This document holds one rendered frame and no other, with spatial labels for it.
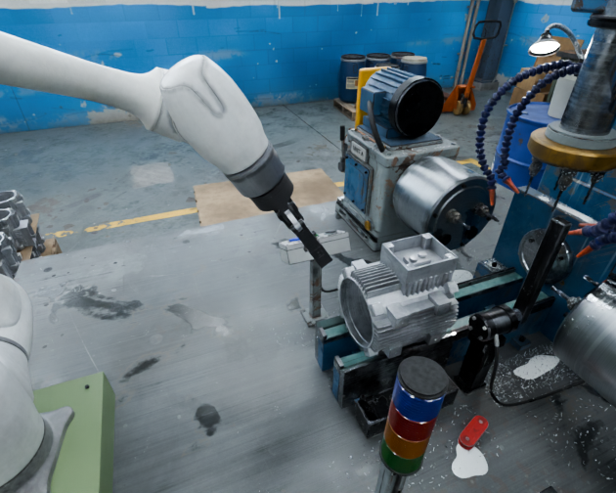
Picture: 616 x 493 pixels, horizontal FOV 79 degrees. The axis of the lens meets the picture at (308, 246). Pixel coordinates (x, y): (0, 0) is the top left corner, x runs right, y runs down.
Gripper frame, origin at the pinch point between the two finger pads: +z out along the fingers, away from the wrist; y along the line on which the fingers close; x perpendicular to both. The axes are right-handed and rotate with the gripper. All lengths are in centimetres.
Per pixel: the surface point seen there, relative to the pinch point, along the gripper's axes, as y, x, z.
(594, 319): -31, -33, 25
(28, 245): 168, 134, 13
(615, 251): -20, -52, 34
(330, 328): -0.1, 8.8, 22.0
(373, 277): -6.1, -6.0, 9.1
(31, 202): 308, 183, 27
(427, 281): -10.9, -14.6, 14.4
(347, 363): -10.9, 9.4, 21.7
